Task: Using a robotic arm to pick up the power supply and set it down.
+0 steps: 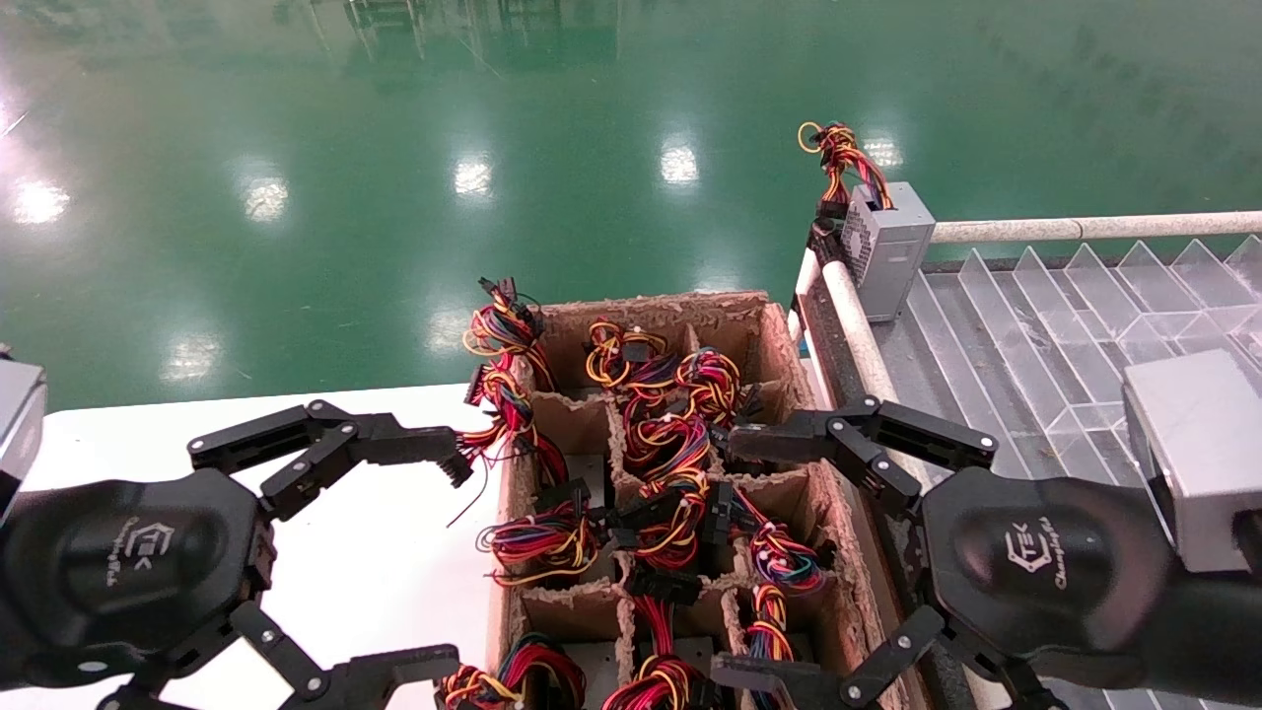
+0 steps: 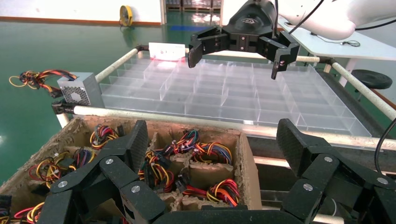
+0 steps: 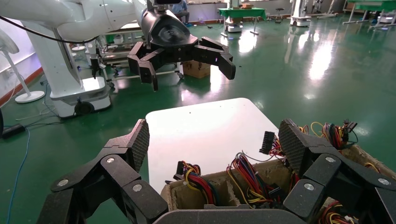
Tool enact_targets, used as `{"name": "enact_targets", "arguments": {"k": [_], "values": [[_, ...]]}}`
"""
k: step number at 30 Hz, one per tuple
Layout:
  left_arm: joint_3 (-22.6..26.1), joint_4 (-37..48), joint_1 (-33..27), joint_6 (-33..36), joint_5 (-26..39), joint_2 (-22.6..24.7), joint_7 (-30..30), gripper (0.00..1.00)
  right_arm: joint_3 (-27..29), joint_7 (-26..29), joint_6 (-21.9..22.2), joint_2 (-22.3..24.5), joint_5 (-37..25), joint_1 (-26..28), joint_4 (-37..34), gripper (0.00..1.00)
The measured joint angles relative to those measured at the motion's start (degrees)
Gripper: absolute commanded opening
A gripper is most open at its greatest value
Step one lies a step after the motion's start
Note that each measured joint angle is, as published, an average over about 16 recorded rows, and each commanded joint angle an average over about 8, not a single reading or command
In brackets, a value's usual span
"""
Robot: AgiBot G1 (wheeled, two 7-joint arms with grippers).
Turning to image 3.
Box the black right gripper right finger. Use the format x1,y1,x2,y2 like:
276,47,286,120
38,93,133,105
277,119,396,224

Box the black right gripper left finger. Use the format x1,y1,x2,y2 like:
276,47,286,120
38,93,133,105
36,119,169,224

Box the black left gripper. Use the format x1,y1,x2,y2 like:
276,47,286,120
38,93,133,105
127,9,236,92

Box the grey power supply coloured wires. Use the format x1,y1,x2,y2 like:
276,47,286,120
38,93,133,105
298,119,359,151

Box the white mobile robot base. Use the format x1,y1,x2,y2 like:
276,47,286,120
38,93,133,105
225,17,244,33

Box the white metal cart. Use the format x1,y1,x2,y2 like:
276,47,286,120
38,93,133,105
99,23,184,90

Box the brown cardboard box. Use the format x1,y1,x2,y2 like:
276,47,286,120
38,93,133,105
182,60,212,79

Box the seated person blue shirt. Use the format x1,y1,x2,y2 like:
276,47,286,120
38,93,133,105
171,0,191,26

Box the power supply long black connector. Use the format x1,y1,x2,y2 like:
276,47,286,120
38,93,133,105
241,131,287,163

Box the brown pulp compartment box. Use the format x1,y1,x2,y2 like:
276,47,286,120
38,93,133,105
160,143,396,224

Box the green cloth table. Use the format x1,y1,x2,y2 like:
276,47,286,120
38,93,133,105
342,0,396,30
218,7,267,37

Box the black power adapter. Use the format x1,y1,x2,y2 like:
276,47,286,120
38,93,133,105
1,123,26,140

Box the white standing fan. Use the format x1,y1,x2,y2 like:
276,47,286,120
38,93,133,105
0,29,45,104

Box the white robot torso and base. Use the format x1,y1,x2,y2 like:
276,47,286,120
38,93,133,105
23,21,112,119

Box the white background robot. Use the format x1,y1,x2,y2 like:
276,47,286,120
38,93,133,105
290,0,312,27

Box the power supply with coloured wires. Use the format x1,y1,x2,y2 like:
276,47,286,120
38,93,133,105
172,161,221,207
318,200,356,224
226,152,281,208

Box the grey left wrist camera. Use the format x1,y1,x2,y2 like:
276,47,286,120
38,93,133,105
148,0,183,11

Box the blue floor cable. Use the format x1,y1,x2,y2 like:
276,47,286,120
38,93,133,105
5,128,31,224

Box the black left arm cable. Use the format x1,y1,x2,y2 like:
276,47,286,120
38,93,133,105
0,15,99,44

